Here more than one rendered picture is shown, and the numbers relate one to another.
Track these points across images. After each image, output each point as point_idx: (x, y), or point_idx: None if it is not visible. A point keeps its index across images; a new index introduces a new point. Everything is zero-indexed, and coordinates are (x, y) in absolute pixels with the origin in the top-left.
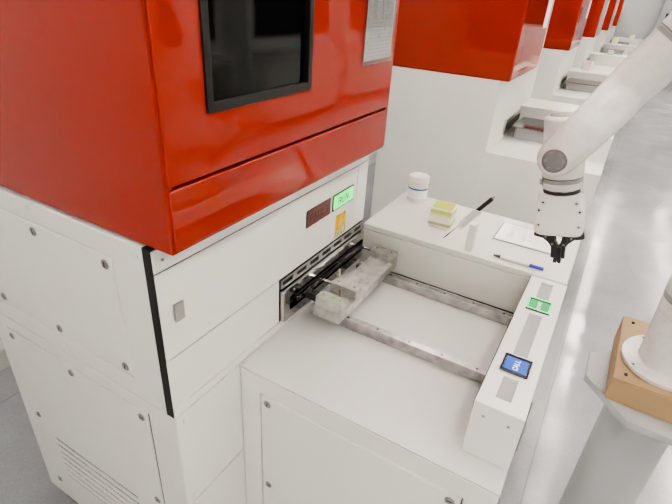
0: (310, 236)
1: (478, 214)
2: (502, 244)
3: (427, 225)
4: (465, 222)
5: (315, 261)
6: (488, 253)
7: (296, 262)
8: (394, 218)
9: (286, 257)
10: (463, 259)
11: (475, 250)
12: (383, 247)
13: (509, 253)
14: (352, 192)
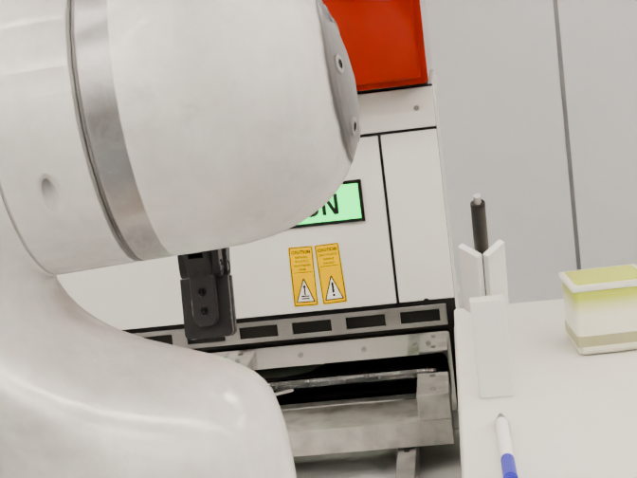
0: (178, 268)
1: (474, 262)
2: (621, 413)
3: (568, 339)
4: (469, 291)
5: (213, 341)
6: (510, 413)
7: (131, 315)
8: (540, 314)
9: (90, 289)
10: (459, 419)
11: (501, 400)
12: (445, 378)
13: (566, 431)
14: (356, 200)
